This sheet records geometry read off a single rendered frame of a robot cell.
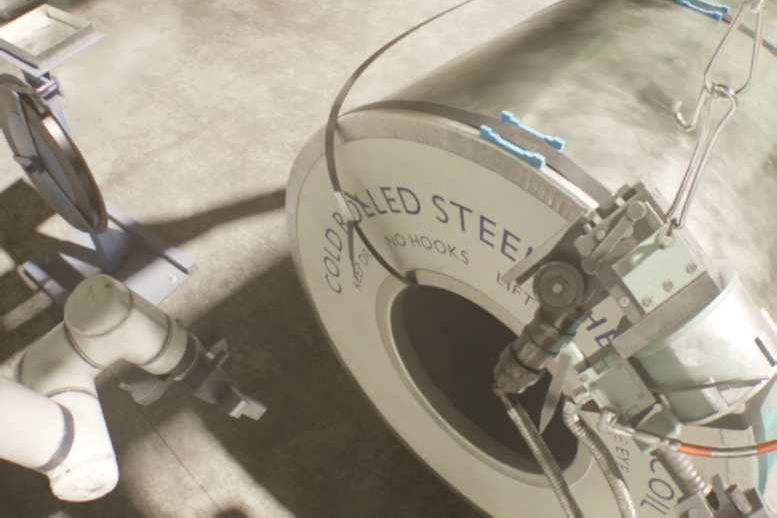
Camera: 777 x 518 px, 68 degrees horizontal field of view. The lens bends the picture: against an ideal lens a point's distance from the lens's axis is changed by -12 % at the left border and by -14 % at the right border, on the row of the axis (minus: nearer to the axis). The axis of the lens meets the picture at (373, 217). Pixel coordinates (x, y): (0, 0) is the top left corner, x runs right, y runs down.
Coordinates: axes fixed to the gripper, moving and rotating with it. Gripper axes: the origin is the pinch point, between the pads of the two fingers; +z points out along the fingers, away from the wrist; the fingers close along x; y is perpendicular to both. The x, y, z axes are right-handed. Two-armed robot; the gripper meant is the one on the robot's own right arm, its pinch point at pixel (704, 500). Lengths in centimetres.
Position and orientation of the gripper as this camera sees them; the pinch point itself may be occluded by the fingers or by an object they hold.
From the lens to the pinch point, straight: 82.3
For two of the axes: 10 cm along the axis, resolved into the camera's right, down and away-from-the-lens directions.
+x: -7.3, 6.2, 2.9
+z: 3.5, -0.3, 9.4
